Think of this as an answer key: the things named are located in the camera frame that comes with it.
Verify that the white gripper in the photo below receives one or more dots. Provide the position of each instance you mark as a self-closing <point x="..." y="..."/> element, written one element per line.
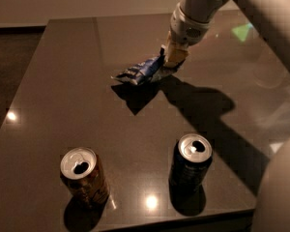
<point x="186" y="29"/>

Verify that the blue chip bag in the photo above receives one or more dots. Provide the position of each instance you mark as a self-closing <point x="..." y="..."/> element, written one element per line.
<point x="149" y="71"/>

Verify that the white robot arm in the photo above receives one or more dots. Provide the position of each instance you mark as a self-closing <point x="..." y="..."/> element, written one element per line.
<point x="270" y="19"/>

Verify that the dark blue pepsi can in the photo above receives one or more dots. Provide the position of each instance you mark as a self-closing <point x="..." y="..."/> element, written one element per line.
<point x="193" y="155"/>

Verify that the orange soda can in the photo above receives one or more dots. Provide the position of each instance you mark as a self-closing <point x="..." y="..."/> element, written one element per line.
<point x="82" y="173"/>

